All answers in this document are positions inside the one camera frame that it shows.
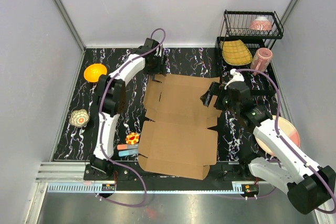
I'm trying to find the purple cable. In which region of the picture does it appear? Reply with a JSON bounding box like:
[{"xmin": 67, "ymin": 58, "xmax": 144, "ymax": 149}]
[
  {"xmin": 94, "ymin": 28, "xmax": 166, "ymax": 207},
  {"xmin": 230, "ymin": 68, "xmax": 336, "ymax": 214}
]

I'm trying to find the black marble table mat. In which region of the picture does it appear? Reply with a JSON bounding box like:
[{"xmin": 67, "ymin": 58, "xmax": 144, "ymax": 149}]
[{"xmin": 52, "ymin": 47, "xmax": 271, "ymax": 162}]

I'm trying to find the pink round plate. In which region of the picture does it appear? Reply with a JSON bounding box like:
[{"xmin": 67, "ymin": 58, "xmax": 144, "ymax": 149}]
[{"xmin": 255, "ymin": 116, "xmax": 300, "ymax": 157}]

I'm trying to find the yellow woven plate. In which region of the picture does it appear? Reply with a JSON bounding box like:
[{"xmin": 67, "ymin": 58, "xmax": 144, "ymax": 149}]
[{"xmin": 220, "ymin": 39, "xmax": 253, "ymax": 66}]

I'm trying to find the orange flower toy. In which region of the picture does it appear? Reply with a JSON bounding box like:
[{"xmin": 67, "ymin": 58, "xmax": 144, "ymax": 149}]
[{"xmin": 125, "ymin": 132, "xmax": 140, "ymax": 145}]

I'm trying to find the black wire dish rack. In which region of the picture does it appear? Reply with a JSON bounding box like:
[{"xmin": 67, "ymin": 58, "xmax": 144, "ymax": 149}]
[{"xmin": 215, "ymin": 9, "xmax": 285, "ymax": 98}]

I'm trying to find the small floral patterned bowl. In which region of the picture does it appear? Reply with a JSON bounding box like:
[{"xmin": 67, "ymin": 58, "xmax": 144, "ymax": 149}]
[{"xmin": 69, "ymin": 109, "xmax": 90, "ymax": 127}]

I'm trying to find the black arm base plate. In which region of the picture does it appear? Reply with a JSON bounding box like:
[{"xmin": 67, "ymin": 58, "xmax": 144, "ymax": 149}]
[{"xmin": 83, "ymin": 162, "xmax": 256, "ymax": 193}]

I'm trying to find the pink mug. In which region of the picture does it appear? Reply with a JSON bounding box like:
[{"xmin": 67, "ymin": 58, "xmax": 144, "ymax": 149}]
[{"xmin": 250, "ymin": 48, "xmax": 273, "ymax": 72}]

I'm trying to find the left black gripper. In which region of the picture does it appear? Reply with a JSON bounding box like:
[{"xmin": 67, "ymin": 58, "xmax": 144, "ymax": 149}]
[{"xmin": 143, "ymin": 54, "xmax": 167, "ymax": 77}]

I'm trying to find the orange marker pen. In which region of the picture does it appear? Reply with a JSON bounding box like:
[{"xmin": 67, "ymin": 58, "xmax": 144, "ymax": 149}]
[{"xmin": 117, "ymin": 144, "xmax": 139, "ymax": 151}]

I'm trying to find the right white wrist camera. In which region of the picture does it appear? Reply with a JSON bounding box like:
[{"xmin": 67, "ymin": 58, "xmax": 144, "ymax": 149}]
[{"xmin": 224, "ymin": 69, "xmax": 245, "ymax": 90}]

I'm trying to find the blue marker pen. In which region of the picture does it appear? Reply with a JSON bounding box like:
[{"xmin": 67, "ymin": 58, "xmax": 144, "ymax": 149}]
[{"xmin": 118, "ymin": 149, "xmax": 138, "ymax": 157}]

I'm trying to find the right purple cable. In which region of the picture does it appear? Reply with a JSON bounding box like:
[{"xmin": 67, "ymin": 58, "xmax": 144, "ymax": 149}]
[{"xmin": 230, "ymin": 68, "xmax": 336, "ymax": 214}]

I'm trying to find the orange bowl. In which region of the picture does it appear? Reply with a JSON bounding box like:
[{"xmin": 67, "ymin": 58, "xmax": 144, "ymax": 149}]
[{"xmin": 83, "ymin": 63, "xmax": 107, "ymax": 83}]

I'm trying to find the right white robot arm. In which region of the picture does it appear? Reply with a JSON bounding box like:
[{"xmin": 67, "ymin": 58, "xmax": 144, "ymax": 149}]
[{"xmin": 200, "ymin": 81, "xmax": 335, "ymax": 215}]

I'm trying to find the brown cardboard box sheet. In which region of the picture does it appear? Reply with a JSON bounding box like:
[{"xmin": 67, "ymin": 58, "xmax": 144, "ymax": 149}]
[{"xmin": 138, "ymin": 74, "xmax": 221, "ymax": 180}]

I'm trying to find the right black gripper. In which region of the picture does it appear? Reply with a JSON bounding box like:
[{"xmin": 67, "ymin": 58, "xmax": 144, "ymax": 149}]
[{"xmin": 200, "ymin": 81, "xmax": 239, "ymax": 114}]

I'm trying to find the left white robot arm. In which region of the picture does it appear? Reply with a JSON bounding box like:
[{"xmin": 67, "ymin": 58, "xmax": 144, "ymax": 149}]
[{"xmin": 89, "ymin": 38, "xmax": 166, "ymax": 180}]

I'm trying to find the pink patterned bowl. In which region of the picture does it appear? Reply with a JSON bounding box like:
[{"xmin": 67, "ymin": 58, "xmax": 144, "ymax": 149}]
[{"xmin": 249, "ymin": 16, "xmax": 272, "ymax": 31}]

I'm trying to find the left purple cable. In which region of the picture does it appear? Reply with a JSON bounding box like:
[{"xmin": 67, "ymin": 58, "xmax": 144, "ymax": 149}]
[{"xmin": 94, "ymin": 28, "xmax": 166, "ymax": 207}]

